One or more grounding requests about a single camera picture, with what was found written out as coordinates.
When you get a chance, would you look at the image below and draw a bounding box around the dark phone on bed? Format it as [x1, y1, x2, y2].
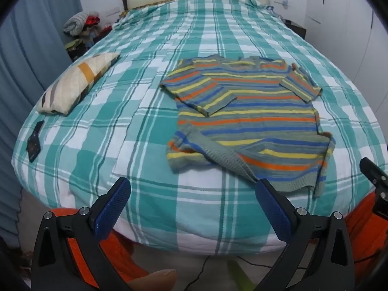
[26, 120, 44, 163]

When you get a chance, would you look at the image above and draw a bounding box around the dark nightstand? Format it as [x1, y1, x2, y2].
[283, 19, 307, 39]

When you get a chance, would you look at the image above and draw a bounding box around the person's hand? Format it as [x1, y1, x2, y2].
[128, 269, 178, 291]

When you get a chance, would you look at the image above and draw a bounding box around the striped knit sweater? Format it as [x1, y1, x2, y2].
[160, 55, 335, 196]

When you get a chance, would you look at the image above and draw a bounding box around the black cable on floor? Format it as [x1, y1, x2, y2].
[183, 253, 307, 291]

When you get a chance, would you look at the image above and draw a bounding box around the cream striped pillow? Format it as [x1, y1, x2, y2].
[37, 53, 120, 116]

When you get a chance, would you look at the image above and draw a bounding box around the wall socket with plug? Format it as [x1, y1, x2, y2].
[273, 0, 291, 9]

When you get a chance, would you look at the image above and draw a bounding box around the orange fuzzy cushion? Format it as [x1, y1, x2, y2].
[66, 193, 387, 290]

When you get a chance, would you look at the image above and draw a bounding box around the pile of clothes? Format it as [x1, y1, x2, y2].
[63, 11, 113, 62]

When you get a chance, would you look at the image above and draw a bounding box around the blue curtain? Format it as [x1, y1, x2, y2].
[1, 0, 81, 248]

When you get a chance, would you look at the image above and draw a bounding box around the white wardrobe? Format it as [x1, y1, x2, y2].
[305, 0, 387, 128]

